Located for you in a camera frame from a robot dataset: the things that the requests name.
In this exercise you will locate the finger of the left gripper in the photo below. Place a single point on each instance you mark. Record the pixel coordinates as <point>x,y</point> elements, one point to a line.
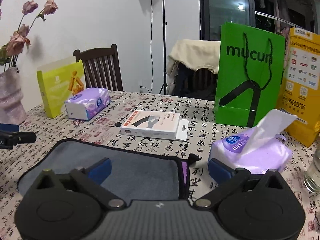
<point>9,128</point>

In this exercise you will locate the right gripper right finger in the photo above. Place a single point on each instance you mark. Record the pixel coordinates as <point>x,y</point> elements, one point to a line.
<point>252,206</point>

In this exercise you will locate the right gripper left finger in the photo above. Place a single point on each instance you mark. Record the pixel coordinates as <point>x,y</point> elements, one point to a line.
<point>66,206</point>

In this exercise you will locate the purple grey towel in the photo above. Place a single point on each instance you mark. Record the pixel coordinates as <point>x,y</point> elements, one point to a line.
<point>129,175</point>

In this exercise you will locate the pink textured vase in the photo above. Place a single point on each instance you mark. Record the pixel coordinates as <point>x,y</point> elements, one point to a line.
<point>12,110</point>

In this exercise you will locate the clear drinking glass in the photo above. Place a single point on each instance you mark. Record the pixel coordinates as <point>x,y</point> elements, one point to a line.
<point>312,175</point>

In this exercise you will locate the open purple tissue pack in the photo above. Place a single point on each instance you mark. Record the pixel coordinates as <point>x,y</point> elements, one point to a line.
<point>256,149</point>

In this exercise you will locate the yellow-green snack box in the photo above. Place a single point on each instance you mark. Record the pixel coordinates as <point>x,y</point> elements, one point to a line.
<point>58,81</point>

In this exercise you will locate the left purple tissue pack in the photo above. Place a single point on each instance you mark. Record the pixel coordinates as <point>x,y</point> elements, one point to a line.
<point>87,104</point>

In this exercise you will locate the dried pink roses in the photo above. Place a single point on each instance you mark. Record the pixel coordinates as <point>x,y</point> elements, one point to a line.
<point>19,39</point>

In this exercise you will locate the calligraphy print tablecloth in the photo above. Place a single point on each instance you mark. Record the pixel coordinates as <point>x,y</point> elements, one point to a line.
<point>104,129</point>

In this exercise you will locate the dark wooden chair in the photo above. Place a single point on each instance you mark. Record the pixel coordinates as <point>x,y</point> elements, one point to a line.
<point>101,67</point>

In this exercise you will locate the yellow paper bag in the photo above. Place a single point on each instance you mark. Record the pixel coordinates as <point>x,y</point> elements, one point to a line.
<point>299,93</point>

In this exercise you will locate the white flat product box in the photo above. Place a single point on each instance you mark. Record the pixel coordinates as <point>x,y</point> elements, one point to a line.
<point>157,125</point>

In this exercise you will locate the green mucun paper bag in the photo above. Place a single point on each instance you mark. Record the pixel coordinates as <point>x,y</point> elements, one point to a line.
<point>250,73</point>

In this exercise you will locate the chair with cream cloth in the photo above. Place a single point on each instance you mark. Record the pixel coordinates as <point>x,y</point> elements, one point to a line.
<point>192,69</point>

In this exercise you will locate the dark framed window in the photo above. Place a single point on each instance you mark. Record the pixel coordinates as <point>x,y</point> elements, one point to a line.
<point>269,15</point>

